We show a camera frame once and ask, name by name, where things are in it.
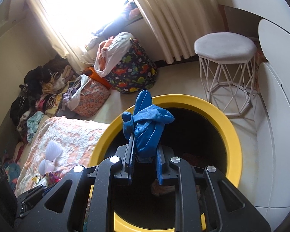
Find white chair back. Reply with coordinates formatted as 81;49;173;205
253;19;290;231

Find cream curtain right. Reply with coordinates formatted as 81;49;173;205
136;0;225;64

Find yellow rimmed black trash bin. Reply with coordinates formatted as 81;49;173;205
90;94;242;231

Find white wire frame stool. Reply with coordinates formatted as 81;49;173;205
194;32;257;118

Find floral fabric bag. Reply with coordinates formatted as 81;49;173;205
73;78;110;117

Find purple snack wrapper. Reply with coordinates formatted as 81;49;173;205
44;171;62;185

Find clothes on window sill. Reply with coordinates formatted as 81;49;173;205
85;0;143;51

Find floral dark pillow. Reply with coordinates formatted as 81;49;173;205
3;162;21;191

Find orange white patterned bedspread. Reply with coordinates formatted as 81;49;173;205
14;116;109;196

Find white foam fruit net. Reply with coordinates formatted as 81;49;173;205
38;140;63;176

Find pile of clothes on bed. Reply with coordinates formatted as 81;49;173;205
9;56;78;142

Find light blue garment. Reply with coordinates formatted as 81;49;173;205
26;111;44;143

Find dinosaur print laundry basket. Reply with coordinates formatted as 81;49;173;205
105;39;158;94

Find blue glove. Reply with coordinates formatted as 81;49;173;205
121;90;174;163

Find cream curtain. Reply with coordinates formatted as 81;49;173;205
26;0;94;73
136;0;225;64

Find white plastic bag with clothes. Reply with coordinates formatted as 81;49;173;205
94;32;134;78

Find orange plastic bag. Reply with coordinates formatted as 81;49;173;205
82;67;111;90

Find cream curtain left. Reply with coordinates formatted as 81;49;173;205
26;0;94;73

